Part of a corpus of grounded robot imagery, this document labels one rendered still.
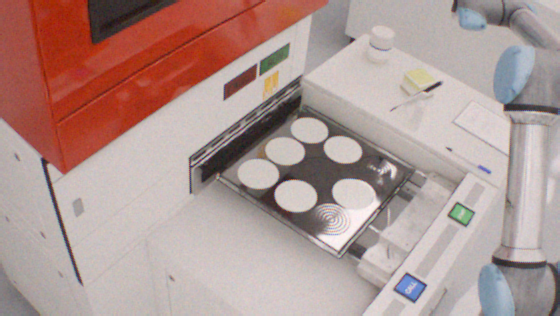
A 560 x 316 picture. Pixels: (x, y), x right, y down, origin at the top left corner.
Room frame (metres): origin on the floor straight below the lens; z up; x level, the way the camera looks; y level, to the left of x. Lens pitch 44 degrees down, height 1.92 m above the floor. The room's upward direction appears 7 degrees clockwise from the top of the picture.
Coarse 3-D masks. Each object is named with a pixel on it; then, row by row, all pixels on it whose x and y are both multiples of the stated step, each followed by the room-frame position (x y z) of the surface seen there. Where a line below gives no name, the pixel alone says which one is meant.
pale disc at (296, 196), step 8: (280, 184) 0.95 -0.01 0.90; (288, 184) 0.96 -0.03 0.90; (296, 184) 0.96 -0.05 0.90; (304, 184) 0.96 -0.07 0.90; (280, 192) 0.93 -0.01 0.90; (288, 192) 0.93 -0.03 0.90; (296, 192) 0.93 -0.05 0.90; (304, 192) 0.94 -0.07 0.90; (312, 192) 0.94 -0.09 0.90; (280, 200) 0.90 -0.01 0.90; (288, 200) 0.91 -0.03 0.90; (296, 200) 0.91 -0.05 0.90; (304, 200) 0.91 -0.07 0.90; (312, 200) 0.91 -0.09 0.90; (288, 208) 0.88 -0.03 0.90; (296, 208) 0.88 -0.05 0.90; (304, 208) 0.89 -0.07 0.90
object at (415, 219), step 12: (420, 192) 1.01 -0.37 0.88; (432, 192) 1.01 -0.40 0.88; (420, 204) 0.96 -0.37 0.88; (432, 204) 0.97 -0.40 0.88; (444, 204) 0.97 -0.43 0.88; (408, 216) 0.92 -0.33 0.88; (420, 216) 0.92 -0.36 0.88; (432, 216) 0.93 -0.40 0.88; (396, 228) 0.88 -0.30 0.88; (408, 228) 0.88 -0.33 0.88; (420, 228) 0.88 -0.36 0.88; (384, 252) 0.80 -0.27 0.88; (360, 264) 0.76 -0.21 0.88; (372, 276) 0.73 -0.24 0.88
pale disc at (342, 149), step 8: (328, 144) 1.12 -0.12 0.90; (336, 144) 1.12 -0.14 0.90; (344, 144) 1.13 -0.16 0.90; (352, 144) 1.13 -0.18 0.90; (328, 152) 1.09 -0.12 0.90; (336, 152) 1.09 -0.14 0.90; (344, 152) 1.09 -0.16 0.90; (352, 152) 1.10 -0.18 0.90; (360, 152) 1.10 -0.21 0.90; (336, 160) 1.06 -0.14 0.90; (344, 160) 1.07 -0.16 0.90; (352, 160) 1.07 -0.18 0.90
